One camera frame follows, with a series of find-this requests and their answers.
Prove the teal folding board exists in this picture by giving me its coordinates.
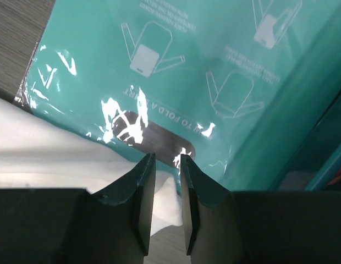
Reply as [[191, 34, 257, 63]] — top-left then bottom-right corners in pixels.
[[15, 1, 341, 190]]

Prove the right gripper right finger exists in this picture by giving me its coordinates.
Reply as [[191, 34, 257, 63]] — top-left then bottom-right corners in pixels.
[[180, 155, 341, 263]]

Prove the white printed t shirt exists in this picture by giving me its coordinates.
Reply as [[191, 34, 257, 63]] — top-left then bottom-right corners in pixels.
[[0, 95, 185, 237]]

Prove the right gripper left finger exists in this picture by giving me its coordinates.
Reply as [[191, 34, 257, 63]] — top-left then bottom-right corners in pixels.
[[0, 153, 156, 263]]

